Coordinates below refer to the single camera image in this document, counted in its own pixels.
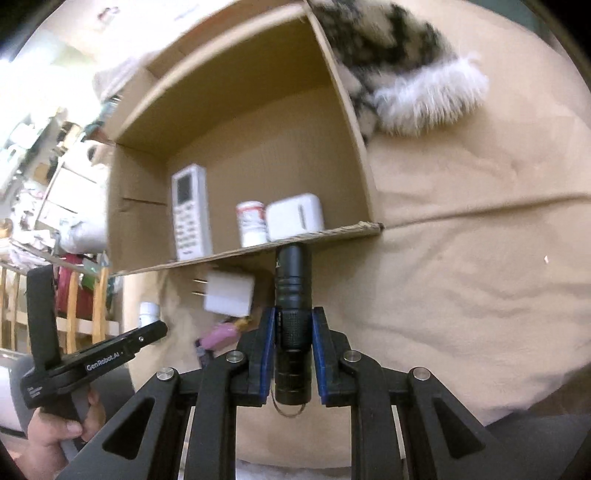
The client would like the wooden chair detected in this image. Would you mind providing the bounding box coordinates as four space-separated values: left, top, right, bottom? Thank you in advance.
1 263 120 353

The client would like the black flashlight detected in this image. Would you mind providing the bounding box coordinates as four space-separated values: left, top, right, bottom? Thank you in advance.
274 243 312 406

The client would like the white power adapter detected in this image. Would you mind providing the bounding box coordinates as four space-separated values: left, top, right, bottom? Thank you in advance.
266 193 325 241

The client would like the fluffy black-white throw blanket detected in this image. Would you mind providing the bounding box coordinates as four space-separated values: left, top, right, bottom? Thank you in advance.
310 1 489 140

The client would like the white bottle blue label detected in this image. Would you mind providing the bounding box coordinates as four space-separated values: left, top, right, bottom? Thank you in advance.
138 301 160 328

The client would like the white two-prong charger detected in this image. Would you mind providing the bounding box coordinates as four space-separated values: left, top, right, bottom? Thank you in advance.
192 270 256 318

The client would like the white Gree remote control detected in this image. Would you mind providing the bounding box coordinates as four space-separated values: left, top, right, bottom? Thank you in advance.
171 164 213 261

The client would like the white bottle red label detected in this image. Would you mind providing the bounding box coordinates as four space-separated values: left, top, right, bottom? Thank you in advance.
235 201 269 248

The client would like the person's left hand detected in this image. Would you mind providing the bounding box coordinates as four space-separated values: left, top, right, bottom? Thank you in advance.
16 388 106 479

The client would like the open cardboard box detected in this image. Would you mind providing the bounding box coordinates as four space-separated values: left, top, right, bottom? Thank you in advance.
108 1 383 275

